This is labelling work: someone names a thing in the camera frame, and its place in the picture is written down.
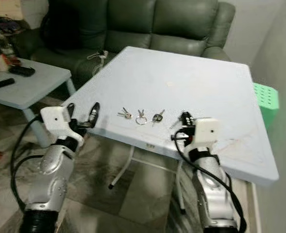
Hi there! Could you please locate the black head key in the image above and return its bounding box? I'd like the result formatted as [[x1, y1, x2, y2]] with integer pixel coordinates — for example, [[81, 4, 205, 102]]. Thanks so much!
[[152, 109, 166, 124]]

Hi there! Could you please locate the white folding table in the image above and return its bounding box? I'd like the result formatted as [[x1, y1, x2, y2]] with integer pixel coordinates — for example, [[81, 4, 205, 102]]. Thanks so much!
[[60, 46, 280, 215]]

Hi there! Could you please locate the light blue low table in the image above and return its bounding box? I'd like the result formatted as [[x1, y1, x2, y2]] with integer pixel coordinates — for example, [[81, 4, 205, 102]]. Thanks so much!
[[0, 60, 77, 146]]

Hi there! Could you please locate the black flat case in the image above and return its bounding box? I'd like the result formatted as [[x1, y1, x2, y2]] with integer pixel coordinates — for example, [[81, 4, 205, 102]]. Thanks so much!
[[9, 66, 36, 77]]

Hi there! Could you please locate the black remote control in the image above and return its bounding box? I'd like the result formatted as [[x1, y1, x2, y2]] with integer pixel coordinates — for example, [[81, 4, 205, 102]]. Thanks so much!
[[0, 78, 16, 91]]

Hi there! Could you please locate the green plastic stool stack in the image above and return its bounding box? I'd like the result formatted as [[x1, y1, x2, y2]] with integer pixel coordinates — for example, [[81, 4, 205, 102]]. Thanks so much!
[[252, 82, 280, 130]]

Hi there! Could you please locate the black backpack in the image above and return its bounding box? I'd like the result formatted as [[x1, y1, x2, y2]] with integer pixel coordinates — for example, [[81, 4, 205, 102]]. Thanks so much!
[[41, 2, 83, 52]]

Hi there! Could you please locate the beige cup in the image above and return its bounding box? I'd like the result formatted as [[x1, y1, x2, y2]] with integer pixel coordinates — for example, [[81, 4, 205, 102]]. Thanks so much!
[[0, 54, 10, 72]]

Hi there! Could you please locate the clear plastic bottle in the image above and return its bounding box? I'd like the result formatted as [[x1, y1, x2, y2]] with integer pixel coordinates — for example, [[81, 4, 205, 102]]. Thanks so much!
[[0, 32, 15, 58]]

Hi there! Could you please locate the green leather sofa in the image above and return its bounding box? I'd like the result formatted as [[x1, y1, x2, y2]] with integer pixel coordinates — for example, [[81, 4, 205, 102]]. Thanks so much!
[[12, 0, 237, 94]]

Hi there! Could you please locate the white cabinet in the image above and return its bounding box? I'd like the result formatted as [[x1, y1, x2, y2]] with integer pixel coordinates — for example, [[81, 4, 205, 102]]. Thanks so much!
[[0, 0, 25, 20]]

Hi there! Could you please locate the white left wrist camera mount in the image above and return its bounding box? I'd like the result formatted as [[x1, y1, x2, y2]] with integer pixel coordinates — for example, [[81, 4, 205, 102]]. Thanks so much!
[[40, 105, 84, 142]]

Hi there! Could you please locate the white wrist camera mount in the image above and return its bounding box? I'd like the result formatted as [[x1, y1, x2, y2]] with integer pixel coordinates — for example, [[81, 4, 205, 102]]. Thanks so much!
[[188, 117, 219, 151], [40, 105, 84, 142]]

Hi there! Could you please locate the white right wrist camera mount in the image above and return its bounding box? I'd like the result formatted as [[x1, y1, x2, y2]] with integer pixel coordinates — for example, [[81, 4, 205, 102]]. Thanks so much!
[[188, 117, 219, 151]]

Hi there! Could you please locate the silver key with ring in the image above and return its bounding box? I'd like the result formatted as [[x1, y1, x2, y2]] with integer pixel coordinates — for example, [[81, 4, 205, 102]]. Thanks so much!
[[135, 109, 148, 126]]

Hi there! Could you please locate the white charger cable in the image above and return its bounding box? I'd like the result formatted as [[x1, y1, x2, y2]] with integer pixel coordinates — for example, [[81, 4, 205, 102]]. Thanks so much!
[[86, 50, 110, 74]]

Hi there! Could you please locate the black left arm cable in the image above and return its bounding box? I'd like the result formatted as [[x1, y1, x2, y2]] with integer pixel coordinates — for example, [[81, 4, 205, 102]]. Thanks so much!
[[10, 116, 47, 215]]

